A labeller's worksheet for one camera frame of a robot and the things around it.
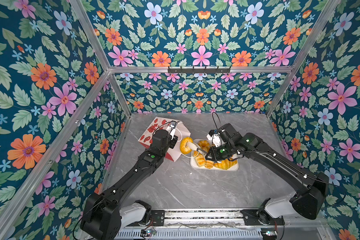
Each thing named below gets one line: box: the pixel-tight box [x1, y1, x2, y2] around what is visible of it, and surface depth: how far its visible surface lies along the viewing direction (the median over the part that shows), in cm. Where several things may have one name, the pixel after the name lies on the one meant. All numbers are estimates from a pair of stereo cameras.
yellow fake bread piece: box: [195, 152, 206, 167], surface depth 91 cm
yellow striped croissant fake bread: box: [213, 158, 238, 170], surface depth 90 cm
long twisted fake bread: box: [204, 160, 214, 169], surface depth 92 cm
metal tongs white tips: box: [186, 141, 208, 155], surface depth 81 cm
